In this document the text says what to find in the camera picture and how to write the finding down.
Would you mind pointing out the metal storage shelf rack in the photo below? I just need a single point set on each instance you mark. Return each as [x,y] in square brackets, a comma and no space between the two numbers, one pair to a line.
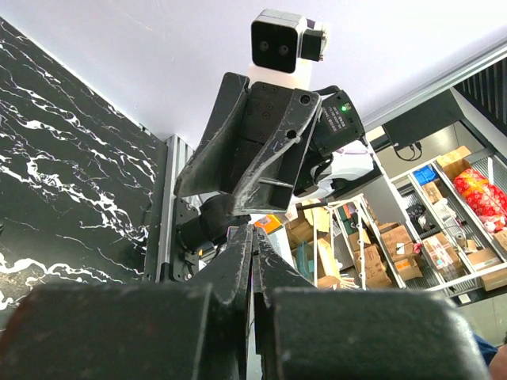
[393,233]

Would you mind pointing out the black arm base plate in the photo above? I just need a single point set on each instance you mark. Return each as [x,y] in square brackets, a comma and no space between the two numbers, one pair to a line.
[195,229]

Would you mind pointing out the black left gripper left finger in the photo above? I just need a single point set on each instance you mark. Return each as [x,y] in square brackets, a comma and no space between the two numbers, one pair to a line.
[197,329]

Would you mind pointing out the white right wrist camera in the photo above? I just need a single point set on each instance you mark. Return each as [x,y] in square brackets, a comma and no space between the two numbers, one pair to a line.
[284,47]

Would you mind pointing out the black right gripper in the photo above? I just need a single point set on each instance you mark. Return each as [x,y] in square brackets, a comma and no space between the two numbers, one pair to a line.
[276,128]

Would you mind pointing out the blue plastic bin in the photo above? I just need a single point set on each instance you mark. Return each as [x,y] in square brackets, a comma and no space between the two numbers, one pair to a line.
[424,175]

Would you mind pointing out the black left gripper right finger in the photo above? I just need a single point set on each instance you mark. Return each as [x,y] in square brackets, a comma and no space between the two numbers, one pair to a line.
[306,333]

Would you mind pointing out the red patterned bag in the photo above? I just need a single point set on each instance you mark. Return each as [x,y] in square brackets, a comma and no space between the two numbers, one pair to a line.
[486,200]

